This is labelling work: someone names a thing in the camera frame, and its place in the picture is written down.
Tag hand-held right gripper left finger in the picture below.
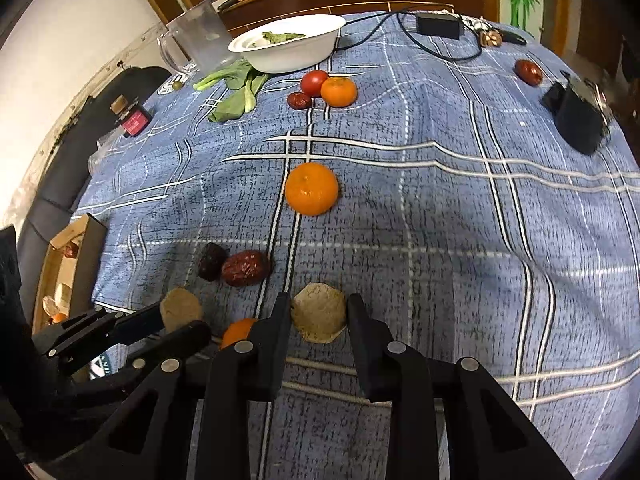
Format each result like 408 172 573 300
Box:
47 292 293 480

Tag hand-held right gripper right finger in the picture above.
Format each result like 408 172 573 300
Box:
346 292 576 480

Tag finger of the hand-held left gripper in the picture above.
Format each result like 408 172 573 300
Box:
32 302 167 359
90 320 212 397

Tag cardboard box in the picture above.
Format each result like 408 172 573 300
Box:
31 212 108 336

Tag large orange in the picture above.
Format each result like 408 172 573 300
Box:
220 317 258 351

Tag blue printed bag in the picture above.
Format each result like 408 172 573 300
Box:
90 352 114 379

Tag blue plaid tablecloth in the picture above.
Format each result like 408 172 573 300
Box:
72 10 640 480

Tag clear plastic wrapper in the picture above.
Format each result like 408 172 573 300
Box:
87 135 126 173

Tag jar with red label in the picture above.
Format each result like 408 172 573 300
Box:
111 96 152 137

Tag bok choy leaf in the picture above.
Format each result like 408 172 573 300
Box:
208 72 271 124

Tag small mandarin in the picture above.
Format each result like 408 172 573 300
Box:
320 76 358 108

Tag small red tomato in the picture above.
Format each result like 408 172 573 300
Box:
300 69 331 98

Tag bok choy stalk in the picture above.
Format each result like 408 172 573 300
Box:
194 60 252 92

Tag white bowl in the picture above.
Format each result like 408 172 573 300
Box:
228 14 347 74

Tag clear plastic pitcher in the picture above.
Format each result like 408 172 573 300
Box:
157 0 233 77

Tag green leaves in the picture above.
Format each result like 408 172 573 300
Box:
252 31 307 50

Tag black pouch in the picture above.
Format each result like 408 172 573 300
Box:
541 77 610 156

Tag black power adapter with cable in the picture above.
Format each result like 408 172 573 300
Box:
332 7 483 63

